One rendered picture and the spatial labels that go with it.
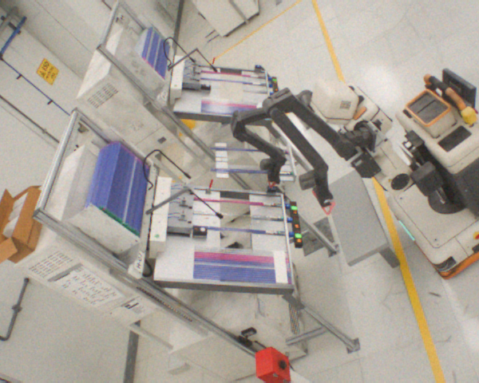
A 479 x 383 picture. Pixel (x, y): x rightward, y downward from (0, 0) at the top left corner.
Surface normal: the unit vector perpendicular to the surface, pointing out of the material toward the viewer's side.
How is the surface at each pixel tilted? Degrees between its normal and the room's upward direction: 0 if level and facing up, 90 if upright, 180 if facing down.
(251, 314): 0
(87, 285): 90
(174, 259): 45
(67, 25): 90
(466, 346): 0
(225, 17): 90
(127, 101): 90
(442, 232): 0
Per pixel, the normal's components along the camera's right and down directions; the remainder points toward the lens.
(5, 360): 0.80, -0.45
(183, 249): 0.15, -0.72
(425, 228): -0.59, -0.57
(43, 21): 0.04, 0.69
